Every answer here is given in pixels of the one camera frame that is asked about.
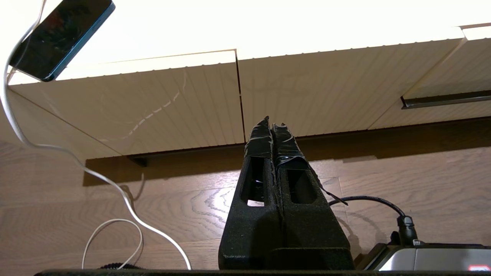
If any thick white power cable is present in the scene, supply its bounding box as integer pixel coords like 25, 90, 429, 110
0, 0, 47, 148

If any black corrugated cable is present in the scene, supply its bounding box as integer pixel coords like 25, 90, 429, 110
99, 262, 147, 270

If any thin white floor cable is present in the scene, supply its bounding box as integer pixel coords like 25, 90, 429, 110
23, 142, 192, 271

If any white ribbed cabinet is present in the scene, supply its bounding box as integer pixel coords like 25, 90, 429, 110
0, 0, 491, 167

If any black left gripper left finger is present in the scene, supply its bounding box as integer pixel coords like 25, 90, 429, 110
219, 116, 283, 269

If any black cable loop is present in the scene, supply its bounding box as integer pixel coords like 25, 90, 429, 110
328, 195, 419, 246

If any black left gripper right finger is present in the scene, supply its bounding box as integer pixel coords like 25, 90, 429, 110
272, 123, 354, 269

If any cream ribbed drawer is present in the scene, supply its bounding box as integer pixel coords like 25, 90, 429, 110
367, 26, 491, 131

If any black smartphone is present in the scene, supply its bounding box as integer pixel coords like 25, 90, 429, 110
8, 0, 115, 82

